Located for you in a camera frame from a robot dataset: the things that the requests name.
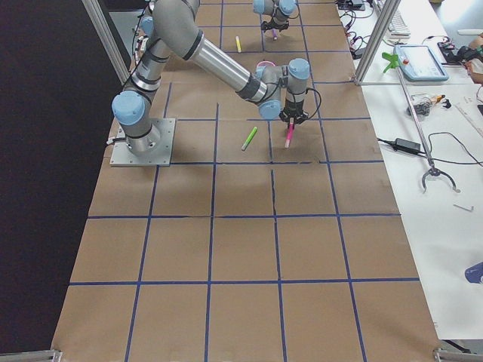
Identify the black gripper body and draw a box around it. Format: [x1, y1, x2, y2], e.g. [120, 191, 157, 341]
[260, 20, 290, 32]
[279, 107, 309, 124]

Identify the pink marker pen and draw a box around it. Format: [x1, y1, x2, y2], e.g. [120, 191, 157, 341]
[284, 121, 294, 149]

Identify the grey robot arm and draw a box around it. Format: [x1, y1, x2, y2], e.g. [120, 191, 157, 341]
[108, 1, 310, 166]
[253, 0, 297, 32]

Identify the pink mesh cup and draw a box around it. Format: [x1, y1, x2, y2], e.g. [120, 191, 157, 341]
[256, 60, 275, 69]

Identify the yellow highlighter pen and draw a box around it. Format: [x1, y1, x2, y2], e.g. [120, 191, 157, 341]
[235, 36, 242, 53]

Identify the green highlighter pen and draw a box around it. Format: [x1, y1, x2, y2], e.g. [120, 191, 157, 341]
[241, 126, 258, 152]

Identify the black power adapter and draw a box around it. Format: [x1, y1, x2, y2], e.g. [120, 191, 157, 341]
[392, 138, 421, 155]

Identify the white keyboard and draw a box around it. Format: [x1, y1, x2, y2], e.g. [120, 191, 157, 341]
[388, 10, 411, 39]

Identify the blue teach pendant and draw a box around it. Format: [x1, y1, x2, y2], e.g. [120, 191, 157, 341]
[393, 44, 449, 81]

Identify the long metal grabber tool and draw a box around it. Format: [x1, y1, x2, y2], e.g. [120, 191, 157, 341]
[394, 56, 462, 195]

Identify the silver hex key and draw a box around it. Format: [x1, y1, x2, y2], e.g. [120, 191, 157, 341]
[453, 204, 475, 212]

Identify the aluminium frame post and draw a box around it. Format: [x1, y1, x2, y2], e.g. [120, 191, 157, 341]
[354, 0, 401, 85]

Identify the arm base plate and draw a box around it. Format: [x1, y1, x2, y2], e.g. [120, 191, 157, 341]
[110, 118, 177, 167]

